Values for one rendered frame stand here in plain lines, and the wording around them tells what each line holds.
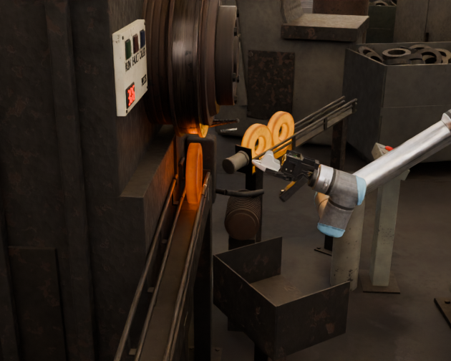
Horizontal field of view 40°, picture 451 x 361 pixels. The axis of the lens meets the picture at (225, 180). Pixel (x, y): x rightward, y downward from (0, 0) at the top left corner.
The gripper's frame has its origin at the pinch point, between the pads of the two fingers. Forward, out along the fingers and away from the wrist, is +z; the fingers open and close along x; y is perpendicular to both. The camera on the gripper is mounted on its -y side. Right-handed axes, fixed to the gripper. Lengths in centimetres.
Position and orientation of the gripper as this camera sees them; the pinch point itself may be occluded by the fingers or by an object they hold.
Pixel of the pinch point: (255, 164)
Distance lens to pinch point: 202.6
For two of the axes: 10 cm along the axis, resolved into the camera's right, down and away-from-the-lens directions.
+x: -0.8, 3.6, -9.3
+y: 2.9, -8.8, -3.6
